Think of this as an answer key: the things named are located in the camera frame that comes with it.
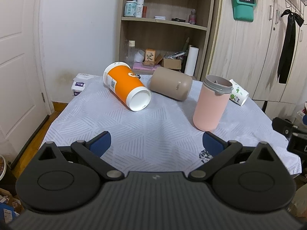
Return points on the teal pump bottle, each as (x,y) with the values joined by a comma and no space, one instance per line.
(130,8)

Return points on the wooden shelf unit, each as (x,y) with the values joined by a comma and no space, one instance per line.
(165,36)

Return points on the white flat tin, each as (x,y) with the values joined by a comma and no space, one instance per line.
(160,17)

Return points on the crumpled clear plastic bag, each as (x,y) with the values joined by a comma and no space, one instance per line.
(176,55)

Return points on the small floral print box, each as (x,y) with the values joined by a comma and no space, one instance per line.
(150,56)

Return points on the tan cup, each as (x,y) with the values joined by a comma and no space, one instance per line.
(168,82)

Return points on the white tall bottle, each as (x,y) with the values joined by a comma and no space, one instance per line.
(139,8)

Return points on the white paper cup green print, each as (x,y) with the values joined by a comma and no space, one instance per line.
(239,95)

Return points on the pink cup with grey lid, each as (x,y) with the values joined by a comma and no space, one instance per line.
(208,107)

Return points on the white patterned tablecloth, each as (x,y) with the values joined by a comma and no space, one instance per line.
(156,129)

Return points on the dark green bottle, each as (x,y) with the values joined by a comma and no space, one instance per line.
(185,52)

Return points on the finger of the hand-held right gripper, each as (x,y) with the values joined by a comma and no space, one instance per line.
(281,125)

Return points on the clear plastic bottle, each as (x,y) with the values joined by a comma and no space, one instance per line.
(130,52)

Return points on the pink flat box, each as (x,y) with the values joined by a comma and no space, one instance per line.
(144,66)

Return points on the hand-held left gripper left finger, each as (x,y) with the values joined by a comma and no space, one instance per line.
(102,145)

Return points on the white tissue packet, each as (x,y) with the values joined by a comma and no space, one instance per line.
(80,86)

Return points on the orange and white cup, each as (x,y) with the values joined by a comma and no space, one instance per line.
(124,83)

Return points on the white paper roll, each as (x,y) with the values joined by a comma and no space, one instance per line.
(191,61)

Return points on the black door draft stopper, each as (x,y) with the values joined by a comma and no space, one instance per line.
(33,136)

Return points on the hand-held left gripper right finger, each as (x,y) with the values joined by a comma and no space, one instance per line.
(211,145)

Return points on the cardboard box with papers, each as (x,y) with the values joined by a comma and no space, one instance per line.
(8,203)

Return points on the small brown bottle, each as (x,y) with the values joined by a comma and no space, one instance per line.
(144,12)

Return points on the wooden wardrobe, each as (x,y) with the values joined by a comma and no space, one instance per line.
(259,52)

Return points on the small pink bottle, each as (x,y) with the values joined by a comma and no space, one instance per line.
(192,18)

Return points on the black ribbon bow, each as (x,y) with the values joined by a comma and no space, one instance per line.
(287,45)

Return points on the white door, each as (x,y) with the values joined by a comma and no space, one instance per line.
(16,52)

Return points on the teal wall box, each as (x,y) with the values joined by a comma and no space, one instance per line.
(243,7)

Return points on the white ceramic cup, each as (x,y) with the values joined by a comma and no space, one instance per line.
(139,56)

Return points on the flat black item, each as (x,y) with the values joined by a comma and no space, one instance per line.
(178,19)

